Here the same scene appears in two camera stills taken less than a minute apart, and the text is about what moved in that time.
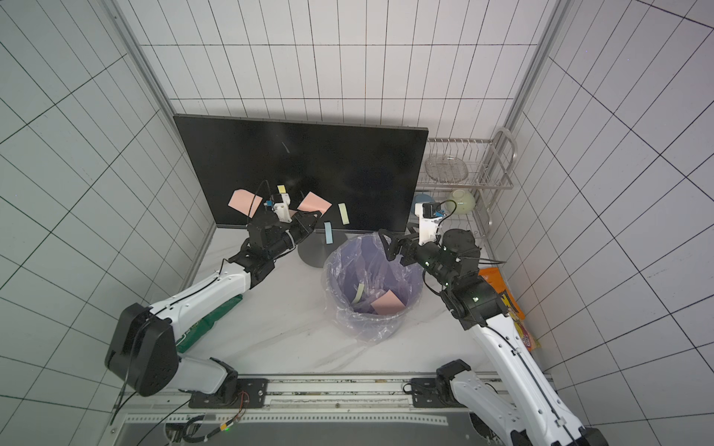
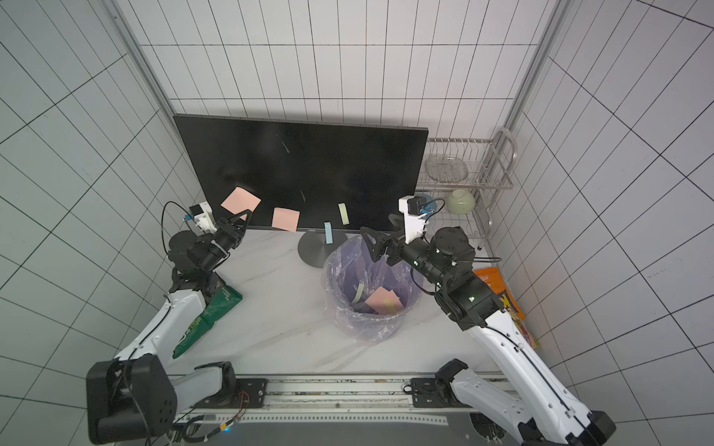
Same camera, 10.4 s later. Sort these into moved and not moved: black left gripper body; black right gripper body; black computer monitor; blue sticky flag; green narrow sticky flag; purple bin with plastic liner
Moved: black left gripper body
Not moved: purple bin with plastic liner; black computer monitor; blue sticky flag; black right gripper body; green narrow sticky flag
